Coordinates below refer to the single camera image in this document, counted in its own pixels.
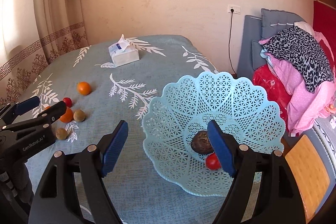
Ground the orange wooden chair seat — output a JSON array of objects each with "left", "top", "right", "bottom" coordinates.
[{"left": 285, "top": 135, "right": 330, "bottom": 222}]

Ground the red cherry tomato on bed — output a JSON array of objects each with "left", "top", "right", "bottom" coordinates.
[{"left": 63, "top": 97, "right": 72, "bottom": 108}]

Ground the small oval orange far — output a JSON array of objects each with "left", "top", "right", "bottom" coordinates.
[{"left": 77, "top": 81, "right": 92, "bottom": 96}]

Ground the red headboard panel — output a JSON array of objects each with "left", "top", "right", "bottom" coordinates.
[{"left": 312, "top": 0, "right": 336, "bottom": 67}]

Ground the round orange mandarin middle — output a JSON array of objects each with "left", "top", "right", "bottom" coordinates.
[{"left": 59, "top": 107, "right": 74, "bottom": 123}]

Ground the brown kiwi on bed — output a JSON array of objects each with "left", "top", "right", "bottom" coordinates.
[{"left": 73, "top": 109, "right": 86, "bottom": 122}]

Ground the dark avocado in basket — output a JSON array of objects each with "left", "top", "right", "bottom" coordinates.
[{"left": 191, "top": 130, "right": 214, "bottom": 155}]

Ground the brown kiwi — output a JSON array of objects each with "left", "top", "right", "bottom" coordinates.
[
  {"left": 55, "top": 128, "right": 68, "bottom": 140},
  {"left": 73, "top": 109, "right": 86, "bottom": 122}
]

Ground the black power cable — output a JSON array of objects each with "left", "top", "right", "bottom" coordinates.
[{"left": 228, "top": 10, "right": 237, "bottom": 76}]

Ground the grey blue cushion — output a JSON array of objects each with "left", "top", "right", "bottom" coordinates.
[{"left": 237, "top": 8, "right": 304, "bottom": 80}]

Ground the red quilt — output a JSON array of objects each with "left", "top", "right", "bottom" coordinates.
[{"left": 252, "top": 64, "right": 291, "bottom": 129}]

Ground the teal leaf-pattern bedspread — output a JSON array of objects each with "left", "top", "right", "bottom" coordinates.
[{"left": 21, "top": 35, "right": 224, "bottom": 223}]

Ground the pink dotted blanket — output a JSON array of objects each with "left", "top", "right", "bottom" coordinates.
[{"left": 259, "top": 31, "right": 336, "bottom": 136}]

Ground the white tissue pack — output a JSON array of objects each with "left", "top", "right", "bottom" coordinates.
[{"left": 108, "top": 35, "right": 140, "bottom": 68}]

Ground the beige patterned curtain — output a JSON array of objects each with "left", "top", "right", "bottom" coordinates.
[{"left": 1, "top": 0, "right": 88, "bottom": 105}]

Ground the white wall socket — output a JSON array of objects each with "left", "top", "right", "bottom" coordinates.
[{"left": 228, "top": 5, "right": 241, "bottom": 14}]

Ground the leopard print cloth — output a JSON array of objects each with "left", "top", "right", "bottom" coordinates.
[{"left": 264, "top": 26, "right": 334, "bottom": 93}]

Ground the red tomato in basket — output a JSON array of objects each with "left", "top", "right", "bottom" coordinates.
[{"left": 205, "top": 153, "right": 221, "bottom": 170}]

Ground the light blue plastic basket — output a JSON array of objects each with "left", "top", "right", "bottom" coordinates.
[{"left": 142, "top": 72, "right": 285, "bottom": 197}]

